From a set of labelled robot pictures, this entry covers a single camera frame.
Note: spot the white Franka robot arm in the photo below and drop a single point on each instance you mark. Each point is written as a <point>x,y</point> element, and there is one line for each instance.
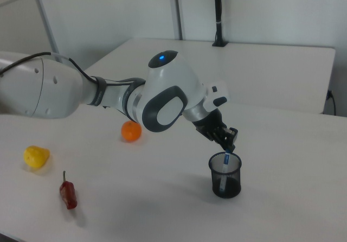
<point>168,90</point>

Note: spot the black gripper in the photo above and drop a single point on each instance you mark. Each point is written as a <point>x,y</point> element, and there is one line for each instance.
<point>210,124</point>

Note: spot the white background table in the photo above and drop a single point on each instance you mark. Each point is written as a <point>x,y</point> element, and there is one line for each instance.
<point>271,71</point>

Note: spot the black mesh pen cup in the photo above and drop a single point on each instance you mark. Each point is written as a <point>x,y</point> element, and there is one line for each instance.
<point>231,188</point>

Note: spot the blue capped white marker pen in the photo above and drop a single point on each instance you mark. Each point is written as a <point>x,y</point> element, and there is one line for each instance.
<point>225,162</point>

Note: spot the black pole with clamp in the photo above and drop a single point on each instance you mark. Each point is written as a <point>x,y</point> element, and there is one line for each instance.
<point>218,14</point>

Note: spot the yellow pear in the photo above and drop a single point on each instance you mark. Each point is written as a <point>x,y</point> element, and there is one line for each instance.
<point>35,156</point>

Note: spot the orange mandarin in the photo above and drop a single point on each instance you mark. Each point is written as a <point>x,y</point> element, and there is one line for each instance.
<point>131,132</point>

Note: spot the red chili pepper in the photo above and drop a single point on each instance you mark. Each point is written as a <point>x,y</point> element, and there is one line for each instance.
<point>69,196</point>

